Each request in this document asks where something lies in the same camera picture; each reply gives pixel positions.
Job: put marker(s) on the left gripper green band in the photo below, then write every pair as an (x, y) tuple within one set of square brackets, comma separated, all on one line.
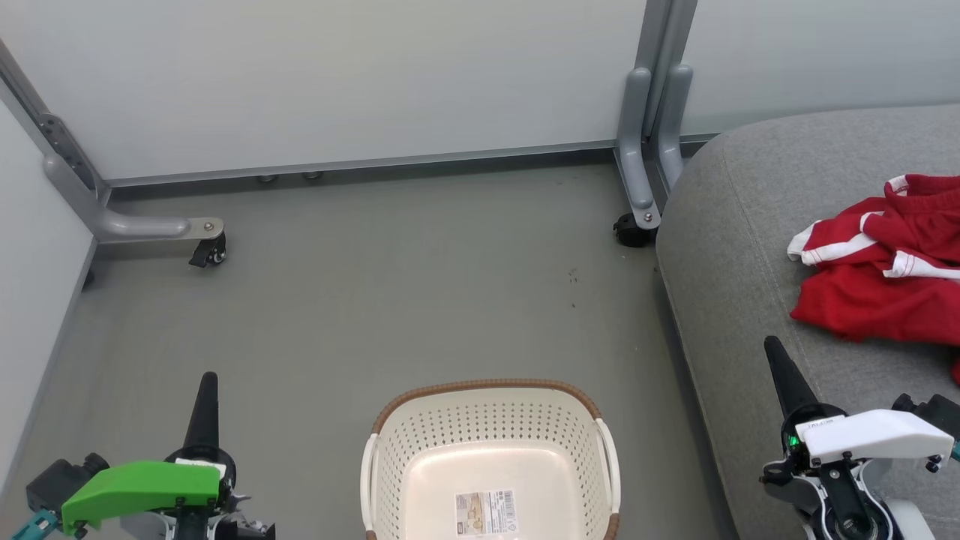
[(142, 487)]

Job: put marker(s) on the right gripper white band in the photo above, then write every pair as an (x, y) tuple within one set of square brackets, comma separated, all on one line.
[(870, 439)]

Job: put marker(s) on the red garment with white stripes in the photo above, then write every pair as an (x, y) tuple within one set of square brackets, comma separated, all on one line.
[(862, 300)]

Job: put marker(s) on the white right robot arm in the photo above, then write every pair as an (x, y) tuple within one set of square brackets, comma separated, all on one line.
[(911, 521)]

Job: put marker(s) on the cream perforated laundry basket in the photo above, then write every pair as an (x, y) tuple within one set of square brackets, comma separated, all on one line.
[(487, 450)]

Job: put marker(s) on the grey fabric sofa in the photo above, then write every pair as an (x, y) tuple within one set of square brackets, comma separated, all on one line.
[(735, 262)]

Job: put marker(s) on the black caster with metal fork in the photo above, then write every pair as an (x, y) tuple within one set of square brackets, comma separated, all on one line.
[(208, 251)]

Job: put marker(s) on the long grey partition leg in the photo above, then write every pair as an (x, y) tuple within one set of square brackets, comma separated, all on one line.
[(127, 225)]

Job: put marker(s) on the black round caster wheel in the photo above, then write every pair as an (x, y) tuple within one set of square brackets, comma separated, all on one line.
[(634, 231)]

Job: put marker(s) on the white partition screen at side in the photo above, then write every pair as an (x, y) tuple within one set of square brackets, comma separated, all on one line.
[(30, 262)]

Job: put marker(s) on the small metal partition glide foot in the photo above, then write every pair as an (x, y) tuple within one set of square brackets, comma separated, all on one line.
[(267, 178), (312, 175)]

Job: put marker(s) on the grey curved partition leg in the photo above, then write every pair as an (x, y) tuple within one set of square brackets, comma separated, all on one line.
[(636, 150), (670, 127)]

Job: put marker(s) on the paper label sticker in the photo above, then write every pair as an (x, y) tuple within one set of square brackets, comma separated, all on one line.
[(486, 513)]

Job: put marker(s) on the white partition screen beside sofa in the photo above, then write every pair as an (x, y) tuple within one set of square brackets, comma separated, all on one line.
[(825, 52)]

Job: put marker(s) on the wide white partition screen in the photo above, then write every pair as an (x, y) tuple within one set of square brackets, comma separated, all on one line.
[(337, 75)]

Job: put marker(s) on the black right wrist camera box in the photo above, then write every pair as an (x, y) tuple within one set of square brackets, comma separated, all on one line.
[(934, 412)]

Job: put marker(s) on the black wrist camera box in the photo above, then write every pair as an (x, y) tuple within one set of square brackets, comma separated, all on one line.
[(64, 480), (934, 412)]

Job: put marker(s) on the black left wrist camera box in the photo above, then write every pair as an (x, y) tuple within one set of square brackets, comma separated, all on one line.
[(64, 480)]

